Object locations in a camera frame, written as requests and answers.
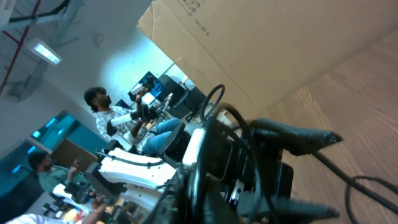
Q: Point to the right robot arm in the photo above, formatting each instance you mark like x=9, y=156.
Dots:
x=250, y=173

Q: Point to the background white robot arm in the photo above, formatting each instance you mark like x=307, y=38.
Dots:
x=131, y=177

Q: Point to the seated man patterned shirt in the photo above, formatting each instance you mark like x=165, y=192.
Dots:
x=129, y=126

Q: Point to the man in green shirt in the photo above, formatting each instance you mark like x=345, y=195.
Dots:
x=50, y=175

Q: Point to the ceiling light panel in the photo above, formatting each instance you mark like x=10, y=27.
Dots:
x=42, y=50

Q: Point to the brown cardboard wall panel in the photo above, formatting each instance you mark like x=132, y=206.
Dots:
x=264, y=50

